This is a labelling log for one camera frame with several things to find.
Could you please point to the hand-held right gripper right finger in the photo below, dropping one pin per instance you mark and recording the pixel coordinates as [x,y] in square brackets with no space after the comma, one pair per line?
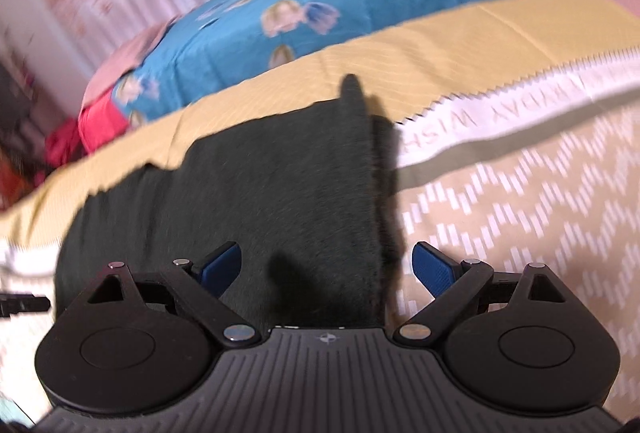
[435,269]

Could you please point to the blue floral quilt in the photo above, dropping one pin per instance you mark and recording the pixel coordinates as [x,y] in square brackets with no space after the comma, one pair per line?
[310,23]

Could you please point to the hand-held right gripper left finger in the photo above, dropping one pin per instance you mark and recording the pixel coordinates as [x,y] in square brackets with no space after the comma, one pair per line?
[220,269]

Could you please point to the dark green knit sweater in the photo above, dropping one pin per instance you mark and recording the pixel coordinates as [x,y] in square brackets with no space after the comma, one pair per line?
[240,193]

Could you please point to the pink pillow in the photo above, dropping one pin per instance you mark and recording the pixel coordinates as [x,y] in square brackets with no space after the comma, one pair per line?
[127,58]

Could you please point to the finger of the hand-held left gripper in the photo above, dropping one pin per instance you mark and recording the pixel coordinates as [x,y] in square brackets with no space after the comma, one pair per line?
[22,304]

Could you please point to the red clothes pile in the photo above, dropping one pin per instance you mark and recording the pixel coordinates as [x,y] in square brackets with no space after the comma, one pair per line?
[62,143]

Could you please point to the yellow white patterned blanket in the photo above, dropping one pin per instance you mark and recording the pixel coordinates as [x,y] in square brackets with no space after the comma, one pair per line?
[500,173]

